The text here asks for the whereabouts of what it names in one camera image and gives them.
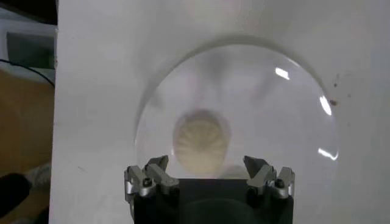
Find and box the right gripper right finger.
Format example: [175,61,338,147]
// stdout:
[243,155,296,200]

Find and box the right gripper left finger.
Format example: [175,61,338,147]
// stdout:
[124,155,180,203]

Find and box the white round plate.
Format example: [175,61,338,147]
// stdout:
[133,42,340,180]

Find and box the black rounded floor object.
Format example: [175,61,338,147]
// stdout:
[0,172,33,217]

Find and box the black power cable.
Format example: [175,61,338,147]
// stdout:
[0,59,56,89]

